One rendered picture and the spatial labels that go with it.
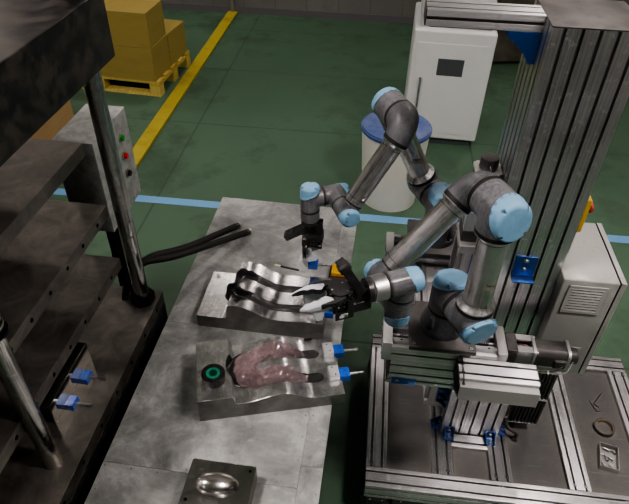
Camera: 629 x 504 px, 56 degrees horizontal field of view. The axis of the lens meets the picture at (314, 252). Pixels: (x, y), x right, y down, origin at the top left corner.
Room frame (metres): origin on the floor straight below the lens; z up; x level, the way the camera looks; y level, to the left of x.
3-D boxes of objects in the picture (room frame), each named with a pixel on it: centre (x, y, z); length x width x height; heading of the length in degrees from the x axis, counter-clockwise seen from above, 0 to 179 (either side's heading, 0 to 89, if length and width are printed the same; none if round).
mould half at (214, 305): (1.70, 0.19, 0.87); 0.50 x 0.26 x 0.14; 83
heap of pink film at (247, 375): (1.34, 0.15, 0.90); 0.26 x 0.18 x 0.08; 100
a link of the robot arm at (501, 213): (1.29, -0.49, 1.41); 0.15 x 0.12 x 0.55; 20
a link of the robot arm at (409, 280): (1.20, -0.25, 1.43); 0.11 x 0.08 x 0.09; 110
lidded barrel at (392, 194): (3.70, -0.55, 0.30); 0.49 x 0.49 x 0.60
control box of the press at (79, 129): (2.00, 0.86, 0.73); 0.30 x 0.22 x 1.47; 173
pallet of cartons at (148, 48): (5.80, 2.05, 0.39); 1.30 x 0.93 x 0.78; 85
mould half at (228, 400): (1.33, 0.15, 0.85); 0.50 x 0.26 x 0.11; 100
